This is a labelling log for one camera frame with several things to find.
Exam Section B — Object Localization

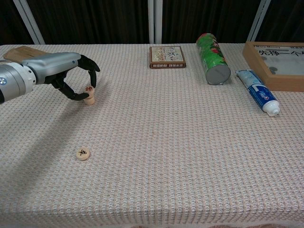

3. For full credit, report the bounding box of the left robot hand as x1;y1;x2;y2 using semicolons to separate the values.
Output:
21;52;101;101

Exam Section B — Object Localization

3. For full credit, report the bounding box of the wooden chess piece black chariot character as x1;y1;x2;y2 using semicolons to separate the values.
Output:
76;148;91;162

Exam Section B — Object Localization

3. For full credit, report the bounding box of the small brown card box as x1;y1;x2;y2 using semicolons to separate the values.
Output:
149;46;186;69

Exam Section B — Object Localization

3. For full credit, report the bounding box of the beige woven tablecloth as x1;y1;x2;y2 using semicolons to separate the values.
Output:
0;43;304;228

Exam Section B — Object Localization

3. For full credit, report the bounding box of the wooden block far left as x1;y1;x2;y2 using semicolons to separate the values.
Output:
2;46;46;64

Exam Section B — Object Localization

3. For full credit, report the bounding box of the black curtain panel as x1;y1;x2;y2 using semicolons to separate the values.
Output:
29;0;150;45
257;0;304;43
0;0;36;46
161;0;258;44

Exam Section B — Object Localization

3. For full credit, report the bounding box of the green cylindrical snack can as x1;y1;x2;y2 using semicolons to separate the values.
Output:
196;32;231;86

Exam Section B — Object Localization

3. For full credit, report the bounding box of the blue white toothpaste tube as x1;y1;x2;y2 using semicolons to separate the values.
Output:
235;69;280;116

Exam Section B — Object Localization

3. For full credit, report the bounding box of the silver aluminium frame post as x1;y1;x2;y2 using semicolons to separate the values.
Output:
246;0;272;43
147;0;163;44
13;0;46;45

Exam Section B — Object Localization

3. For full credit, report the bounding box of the wooden frame coin bank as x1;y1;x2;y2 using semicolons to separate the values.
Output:
242;41;304;93

